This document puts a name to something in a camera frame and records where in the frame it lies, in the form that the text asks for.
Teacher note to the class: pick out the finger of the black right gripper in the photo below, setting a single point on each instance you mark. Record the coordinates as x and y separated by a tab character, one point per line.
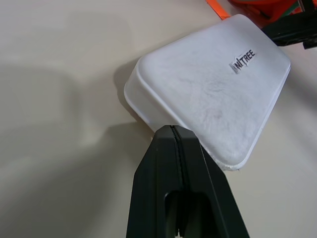
294	27

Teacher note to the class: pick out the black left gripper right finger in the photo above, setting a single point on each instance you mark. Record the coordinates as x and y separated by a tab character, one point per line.
208	173

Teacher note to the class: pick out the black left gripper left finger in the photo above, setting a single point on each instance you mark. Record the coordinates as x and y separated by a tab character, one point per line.
153	178

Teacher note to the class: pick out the white plastic box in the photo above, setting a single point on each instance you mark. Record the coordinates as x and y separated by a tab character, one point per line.
198	84

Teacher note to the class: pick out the orange and teal backpack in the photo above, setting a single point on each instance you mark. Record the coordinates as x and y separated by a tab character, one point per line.
250	10

